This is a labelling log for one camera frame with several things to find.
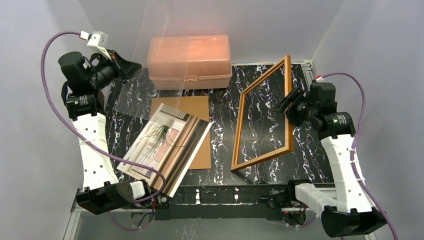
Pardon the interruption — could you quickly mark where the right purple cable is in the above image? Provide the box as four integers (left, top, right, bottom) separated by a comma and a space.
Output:
298, 72, 400, 240

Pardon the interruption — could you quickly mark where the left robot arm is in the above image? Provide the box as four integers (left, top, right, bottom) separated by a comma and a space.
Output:
58, 50, 151, 215

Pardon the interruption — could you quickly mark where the clear acrylic sheet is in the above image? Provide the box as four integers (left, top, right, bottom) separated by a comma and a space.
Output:
114, 0, 190, 120

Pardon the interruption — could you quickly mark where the window and plant photo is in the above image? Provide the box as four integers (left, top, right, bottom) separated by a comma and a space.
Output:
117, 103, 212, 198

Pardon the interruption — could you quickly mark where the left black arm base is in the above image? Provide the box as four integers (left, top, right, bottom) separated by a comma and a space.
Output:
130, 193, 172, 210

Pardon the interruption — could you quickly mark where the brown cardboard backing board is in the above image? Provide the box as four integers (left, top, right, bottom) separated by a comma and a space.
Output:
149, 95, 212, 170

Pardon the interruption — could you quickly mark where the pink plastic storage box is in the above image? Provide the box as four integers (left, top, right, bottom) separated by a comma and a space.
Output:
147, 35, 233, 90

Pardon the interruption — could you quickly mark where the aluminium front rail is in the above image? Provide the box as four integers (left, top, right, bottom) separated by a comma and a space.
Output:
70, 187, 332, 213

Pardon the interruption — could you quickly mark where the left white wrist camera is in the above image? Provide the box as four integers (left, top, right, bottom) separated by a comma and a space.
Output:
86, 31, 111, 60

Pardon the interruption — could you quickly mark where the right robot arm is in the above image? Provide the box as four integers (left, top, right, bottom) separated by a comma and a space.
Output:
274, 82, 387, 238

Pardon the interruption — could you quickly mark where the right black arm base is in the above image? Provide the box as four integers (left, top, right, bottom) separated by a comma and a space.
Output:
266, 190, 308, 212

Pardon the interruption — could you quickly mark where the brown wooden picture frame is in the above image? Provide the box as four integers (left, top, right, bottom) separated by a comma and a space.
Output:
230, 54, 295, 173

